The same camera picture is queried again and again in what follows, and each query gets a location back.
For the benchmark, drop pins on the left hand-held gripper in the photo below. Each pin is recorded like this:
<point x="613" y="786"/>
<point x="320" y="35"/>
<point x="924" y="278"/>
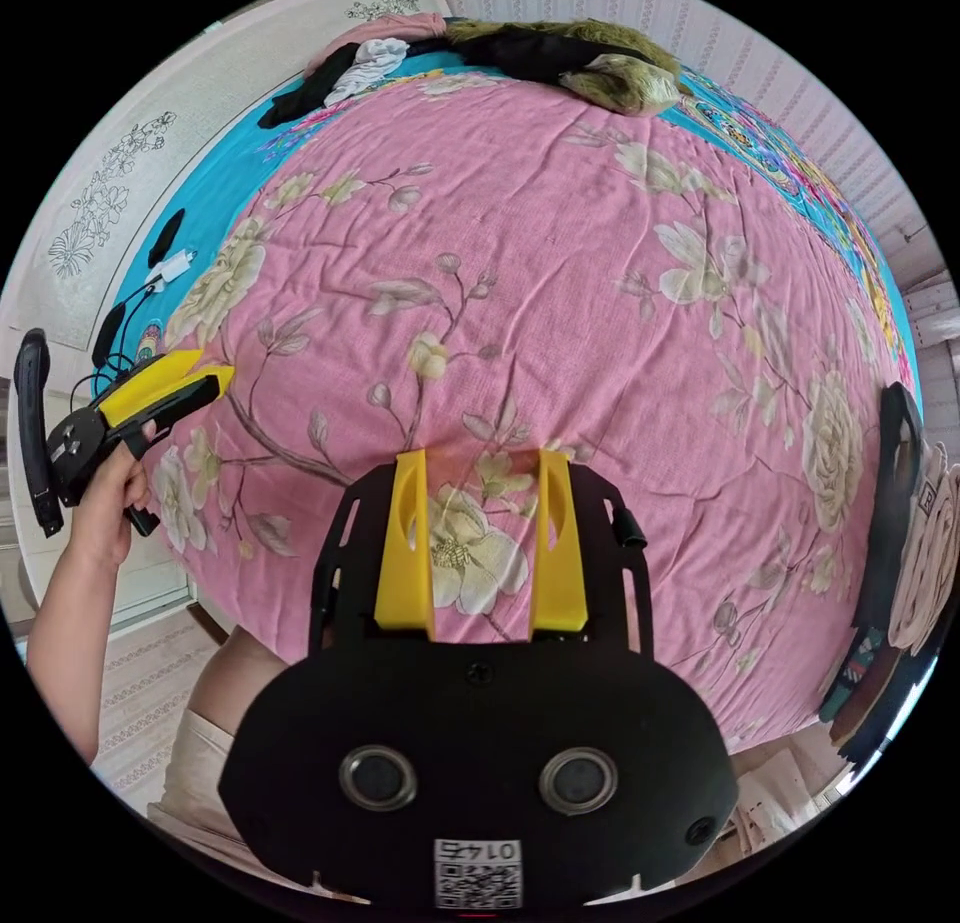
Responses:
<point x="82" y="443"/>

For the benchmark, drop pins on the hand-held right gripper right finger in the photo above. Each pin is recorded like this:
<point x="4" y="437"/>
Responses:
<point x="559" y="555"/>

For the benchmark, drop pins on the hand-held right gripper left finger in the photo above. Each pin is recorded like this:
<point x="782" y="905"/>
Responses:
<point x="405" y="548"/>

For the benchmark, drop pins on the person's left forearm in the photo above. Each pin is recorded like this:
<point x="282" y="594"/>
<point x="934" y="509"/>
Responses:
<point x="67" y="638"/>

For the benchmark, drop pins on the person's left hand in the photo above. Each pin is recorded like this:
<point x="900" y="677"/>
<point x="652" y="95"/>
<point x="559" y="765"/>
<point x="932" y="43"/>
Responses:
<point x="112" y="503"/>

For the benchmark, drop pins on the white charger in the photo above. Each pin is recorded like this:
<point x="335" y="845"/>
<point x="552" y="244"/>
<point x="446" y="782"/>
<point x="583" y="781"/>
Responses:
<point x="169" y="267"/>

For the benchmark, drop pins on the white headboard with flower drawings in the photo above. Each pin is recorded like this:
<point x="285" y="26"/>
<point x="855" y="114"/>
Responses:
<point x="150" y="113"/>

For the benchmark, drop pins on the person's body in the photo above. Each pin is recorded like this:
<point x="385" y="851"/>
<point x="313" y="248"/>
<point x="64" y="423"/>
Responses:
<point x="202" y="758"/>

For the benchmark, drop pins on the bed with pink flowered quilt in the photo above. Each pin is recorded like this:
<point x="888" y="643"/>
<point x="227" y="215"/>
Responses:
<point x="540" y="263"/>

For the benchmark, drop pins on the pile of clothes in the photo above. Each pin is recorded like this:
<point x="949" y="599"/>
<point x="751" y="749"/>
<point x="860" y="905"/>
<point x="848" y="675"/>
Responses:
<point x="360" y="68"/>
<point x="926" y="555"/>

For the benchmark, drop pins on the black jacket with fur trim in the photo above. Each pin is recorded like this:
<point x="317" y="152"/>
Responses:
<point x="540" y="53"/>

